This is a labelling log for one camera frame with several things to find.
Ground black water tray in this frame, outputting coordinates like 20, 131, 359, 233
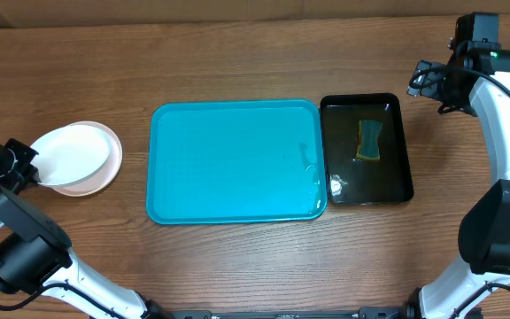
320, 93, 414, 206

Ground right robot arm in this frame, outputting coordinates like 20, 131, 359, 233
399, 12, 510, 318

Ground green yellow sponge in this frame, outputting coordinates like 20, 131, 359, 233
356, 120, 383, 161

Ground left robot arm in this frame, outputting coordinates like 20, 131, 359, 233
0, 145, 170, 318

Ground teal plastic serving tray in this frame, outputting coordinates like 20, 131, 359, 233
145, 99, 328, 225

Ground white plate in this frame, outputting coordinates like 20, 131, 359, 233
31, 125, 111, 187
53, 121, 123, 197

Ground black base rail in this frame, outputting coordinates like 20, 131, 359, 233
159, 307, 417, 319

